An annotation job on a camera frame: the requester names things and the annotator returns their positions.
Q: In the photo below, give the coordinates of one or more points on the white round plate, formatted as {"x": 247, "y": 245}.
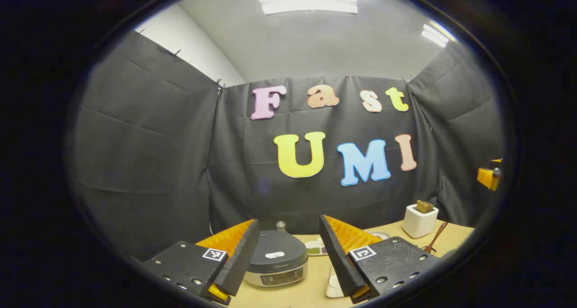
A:
{"x": 381, "y": 234}

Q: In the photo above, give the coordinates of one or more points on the black backdrop cloth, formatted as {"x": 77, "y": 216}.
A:
{"x": 148, "y": 154}

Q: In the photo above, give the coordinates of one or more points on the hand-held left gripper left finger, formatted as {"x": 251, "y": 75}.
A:
{"x": 241, "y": 263}

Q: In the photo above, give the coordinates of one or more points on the long ceiling light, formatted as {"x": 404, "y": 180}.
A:
{"x": 306, "y": 1}

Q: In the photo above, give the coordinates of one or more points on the small ceiling light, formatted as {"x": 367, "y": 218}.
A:
{"x": 435, "y": 35}

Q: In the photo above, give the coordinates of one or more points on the small clear glass bottle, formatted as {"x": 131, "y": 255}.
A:
{"x": 281, "y": 227}

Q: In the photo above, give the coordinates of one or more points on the grey silver rice cooker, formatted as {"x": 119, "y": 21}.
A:
{"x": 275, "y": 265}

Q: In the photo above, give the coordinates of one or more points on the white toaster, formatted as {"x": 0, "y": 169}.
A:
{"x": 419, "y": 222}

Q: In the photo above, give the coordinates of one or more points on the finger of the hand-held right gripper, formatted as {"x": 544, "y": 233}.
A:
{"x": 489, "y": 176}

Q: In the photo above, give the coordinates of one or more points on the white divided bean dish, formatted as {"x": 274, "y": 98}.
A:
{"x": 315, "y": 250}

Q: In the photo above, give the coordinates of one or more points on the brown wooden spoon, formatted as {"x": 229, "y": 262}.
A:
{"x": 436, "y": 238}

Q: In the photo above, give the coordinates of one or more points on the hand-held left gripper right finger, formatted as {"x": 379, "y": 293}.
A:
{"x": 336, "y": 258}

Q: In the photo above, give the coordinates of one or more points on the brown toast slice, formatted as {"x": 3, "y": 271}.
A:
{"x": 424, "y": 206}

